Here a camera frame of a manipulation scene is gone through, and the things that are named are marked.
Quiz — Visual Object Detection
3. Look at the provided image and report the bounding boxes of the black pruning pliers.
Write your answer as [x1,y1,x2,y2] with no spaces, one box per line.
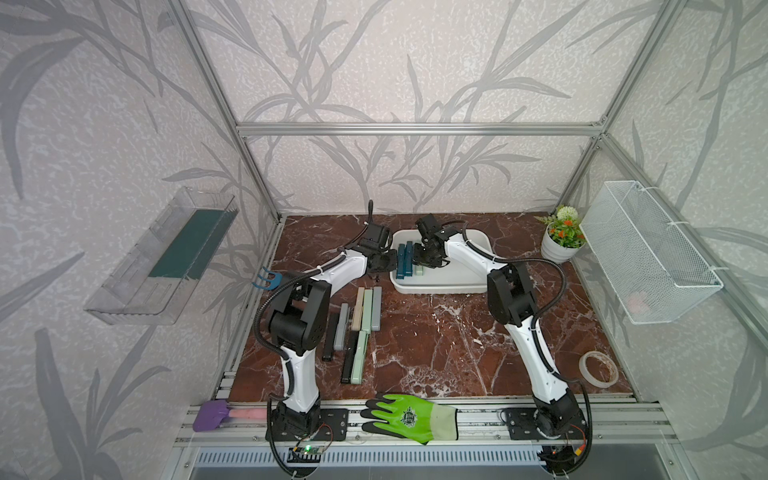
[322,312,340,362]
[340,331,359,384]

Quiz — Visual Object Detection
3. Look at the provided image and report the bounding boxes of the light green pliers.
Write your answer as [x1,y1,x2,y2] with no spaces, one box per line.
[350,330,369,385]
[361,289,373,333]

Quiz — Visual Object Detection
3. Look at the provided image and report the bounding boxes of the clear plastic wall shelf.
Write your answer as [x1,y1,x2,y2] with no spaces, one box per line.
[84,187,239,326]

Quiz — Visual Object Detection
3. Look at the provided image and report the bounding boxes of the small potted flower plant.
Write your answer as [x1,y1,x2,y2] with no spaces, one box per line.
[535,205,586,264]

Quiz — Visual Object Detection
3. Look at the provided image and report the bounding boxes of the teal pruning pliers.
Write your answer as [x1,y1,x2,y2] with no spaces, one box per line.
[404,241,414,277]
[395,244,406,280]

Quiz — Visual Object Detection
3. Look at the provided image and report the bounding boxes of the white rectangular storage box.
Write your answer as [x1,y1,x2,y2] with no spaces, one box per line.
[390,227,500,295]

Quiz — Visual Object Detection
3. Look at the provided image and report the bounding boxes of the black pruning pliers lower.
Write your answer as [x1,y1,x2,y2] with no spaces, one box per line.
[340,331,359,384]

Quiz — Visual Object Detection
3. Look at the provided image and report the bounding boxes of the blue garden hand rake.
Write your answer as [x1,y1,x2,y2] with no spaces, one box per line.
[251,267,283,291]

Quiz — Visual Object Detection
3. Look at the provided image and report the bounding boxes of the grey pruning pliers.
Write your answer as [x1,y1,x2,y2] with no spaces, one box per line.
[371,286,383,332]
[333,303,350,351]

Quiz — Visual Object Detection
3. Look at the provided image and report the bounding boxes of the grey pruning pliers left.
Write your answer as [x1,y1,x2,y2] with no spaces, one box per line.
[333,303,350,351]

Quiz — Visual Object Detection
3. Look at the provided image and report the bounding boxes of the light green pliers lower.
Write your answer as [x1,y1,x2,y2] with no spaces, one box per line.
[350,330,369,385]

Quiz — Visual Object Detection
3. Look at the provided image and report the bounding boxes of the black pruning pliers far left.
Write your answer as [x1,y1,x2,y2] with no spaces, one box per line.
[322,312,340,362]

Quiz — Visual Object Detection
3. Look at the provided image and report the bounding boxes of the green black work glove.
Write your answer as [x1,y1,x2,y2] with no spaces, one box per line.
[360,393,459,445]

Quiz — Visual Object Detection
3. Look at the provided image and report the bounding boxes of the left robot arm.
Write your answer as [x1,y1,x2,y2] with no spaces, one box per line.
[253,200,397,438]

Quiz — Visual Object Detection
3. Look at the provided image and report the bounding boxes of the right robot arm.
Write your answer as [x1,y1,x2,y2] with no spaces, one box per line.
[413,214,582,438]

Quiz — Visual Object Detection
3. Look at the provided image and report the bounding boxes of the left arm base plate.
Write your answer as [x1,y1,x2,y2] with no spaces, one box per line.
[266,406,349,442]

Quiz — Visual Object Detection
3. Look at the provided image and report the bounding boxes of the roll of clear tape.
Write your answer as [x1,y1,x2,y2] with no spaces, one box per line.
[579,350,620,389]

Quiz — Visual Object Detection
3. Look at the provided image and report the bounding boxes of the light green pliers upper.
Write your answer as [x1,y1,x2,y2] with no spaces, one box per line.
[361,289,373,333]

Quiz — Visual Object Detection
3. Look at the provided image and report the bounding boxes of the purple pink garden trowel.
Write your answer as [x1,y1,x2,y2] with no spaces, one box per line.
[192,400,268,433]

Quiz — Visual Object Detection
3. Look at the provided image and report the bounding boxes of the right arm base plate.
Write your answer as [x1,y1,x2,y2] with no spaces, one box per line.
[500,407,587,441]

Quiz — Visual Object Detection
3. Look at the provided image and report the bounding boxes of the white wire mesh basket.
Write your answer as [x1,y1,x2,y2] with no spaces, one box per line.
[581,180,723,325]

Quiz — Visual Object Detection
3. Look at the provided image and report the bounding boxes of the grey pruning pliers right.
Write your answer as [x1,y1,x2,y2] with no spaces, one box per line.
[371,286,383,332]

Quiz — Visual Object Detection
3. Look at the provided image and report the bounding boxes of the beige pruning pliers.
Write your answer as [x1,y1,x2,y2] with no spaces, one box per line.
[351,287,365,332]

